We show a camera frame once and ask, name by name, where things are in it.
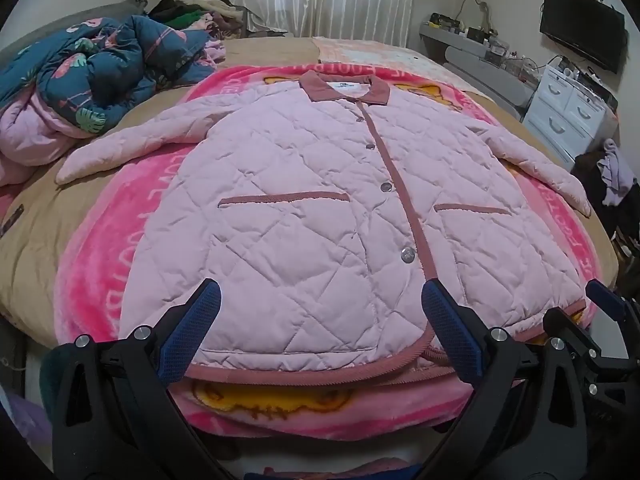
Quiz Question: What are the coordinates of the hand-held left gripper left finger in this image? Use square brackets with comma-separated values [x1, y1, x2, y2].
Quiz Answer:
[51, 278, 237, 480]

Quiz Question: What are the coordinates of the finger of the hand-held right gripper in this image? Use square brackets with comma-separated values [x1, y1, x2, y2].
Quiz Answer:
[543, 307, 601, 356]
[586, 279, 640, 328]

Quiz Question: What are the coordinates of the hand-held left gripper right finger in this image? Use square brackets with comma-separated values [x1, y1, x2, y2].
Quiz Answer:
[421, 277, 592, 480]

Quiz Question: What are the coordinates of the pink quilted jacket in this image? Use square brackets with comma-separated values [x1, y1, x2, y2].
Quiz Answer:
[55, 71, 594, 382]

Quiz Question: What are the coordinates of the pile of folded clothes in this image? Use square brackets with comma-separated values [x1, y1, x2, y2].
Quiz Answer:
[147, 0, 289, 42]

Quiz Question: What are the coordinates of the pink printed blanket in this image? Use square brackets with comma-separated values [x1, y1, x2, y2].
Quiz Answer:
[54, 62, 602, 442]

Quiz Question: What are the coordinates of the tan bed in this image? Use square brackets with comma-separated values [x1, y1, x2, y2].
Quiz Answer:
[0, 35, 622, 356]

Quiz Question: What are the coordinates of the white drawer cabinet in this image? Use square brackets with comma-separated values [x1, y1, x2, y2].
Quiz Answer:
[522, 64, 619, 172]

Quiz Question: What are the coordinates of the black television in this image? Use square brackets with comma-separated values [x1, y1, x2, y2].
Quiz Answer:
[539, 0, 627, 74]

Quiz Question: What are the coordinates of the grey headboard shelf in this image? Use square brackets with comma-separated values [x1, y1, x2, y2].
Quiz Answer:
[419, 22, 542, 122]

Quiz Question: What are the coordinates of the blue floral duvet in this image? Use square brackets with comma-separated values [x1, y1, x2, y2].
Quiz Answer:
[0, 15, 227, 186]

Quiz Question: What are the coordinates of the clutter of small items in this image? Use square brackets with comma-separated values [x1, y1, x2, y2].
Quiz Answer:
[425, 0, 546, 83]

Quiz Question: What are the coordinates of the peach and white blanket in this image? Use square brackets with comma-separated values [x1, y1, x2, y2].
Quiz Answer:
[312, 37, 482, 97]

